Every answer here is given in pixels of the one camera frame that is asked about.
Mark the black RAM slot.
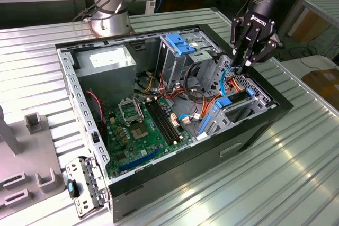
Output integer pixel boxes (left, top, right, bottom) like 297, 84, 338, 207
152, 98, 184, 142
144, 100, 176, 146

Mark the yellow black wire bundle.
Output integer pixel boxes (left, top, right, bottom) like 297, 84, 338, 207
135, 71, 157, 95

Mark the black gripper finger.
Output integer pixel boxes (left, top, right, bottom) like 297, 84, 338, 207
245, 33, 286, 67
229, 16, 255, 75

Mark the metal optical drive cage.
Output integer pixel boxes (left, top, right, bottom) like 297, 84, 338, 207
156, 31, 222, 91

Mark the red orange wire bundle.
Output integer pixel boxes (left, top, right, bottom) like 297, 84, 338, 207
157, 71, 186, 102

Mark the metal socket cover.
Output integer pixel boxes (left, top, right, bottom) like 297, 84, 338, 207
118, 98, 145, 125

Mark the white side table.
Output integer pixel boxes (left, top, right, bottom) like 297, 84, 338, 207
279, 55, 339, 81

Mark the black cable loop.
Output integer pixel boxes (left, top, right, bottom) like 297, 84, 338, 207
184, 63, 210, 102

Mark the blue black latch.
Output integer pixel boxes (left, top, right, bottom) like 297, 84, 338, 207
66, 179, 80, 199

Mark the metal card retention bracket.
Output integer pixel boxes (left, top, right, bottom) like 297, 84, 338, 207
65, 156, 111, 219

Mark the blue data wire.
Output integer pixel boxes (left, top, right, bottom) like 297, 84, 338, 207
220, 67, 238, 97

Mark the grey power supply unit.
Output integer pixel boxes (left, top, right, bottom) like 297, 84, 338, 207
74, 44, 137, 107

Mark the hard disk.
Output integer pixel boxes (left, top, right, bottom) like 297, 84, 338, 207
198, 89, 256, 134

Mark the metal disk bay cage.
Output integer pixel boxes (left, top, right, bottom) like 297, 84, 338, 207
197, 55, 278, 140

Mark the red black fan wire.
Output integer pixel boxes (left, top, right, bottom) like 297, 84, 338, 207
84, 90, 105, 133

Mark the short blue wire pale plug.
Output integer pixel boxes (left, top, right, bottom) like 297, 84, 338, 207
177, 114, 192, 125

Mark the orange power wire black plug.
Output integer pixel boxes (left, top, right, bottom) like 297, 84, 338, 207
201, 66, 246, 121

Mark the black open PC case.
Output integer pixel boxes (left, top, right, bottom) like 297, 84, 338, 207
54, 23, 295, 224

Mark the blue expansion slot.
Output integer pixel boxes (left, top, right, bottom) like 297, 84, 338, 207
118, 148, 162, 173

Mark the green motherboard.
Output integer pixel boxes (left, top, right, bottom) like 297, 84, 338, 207
102, 96, 197, 179

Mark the CPU socket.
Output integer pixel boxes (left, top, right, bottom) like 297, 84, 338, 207
129, 121, 149, 141

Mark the blue plastic drive latch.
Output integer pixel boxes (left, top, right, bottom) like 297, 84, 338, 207
165, 33, 197, 56

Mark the grey parts rack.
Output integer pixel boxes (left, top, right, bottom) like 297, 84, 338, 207
0, 105, 67, 211

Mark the brown cardboard box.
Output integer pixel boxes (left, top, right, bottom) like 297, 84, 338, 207
301, 68, 339, 110

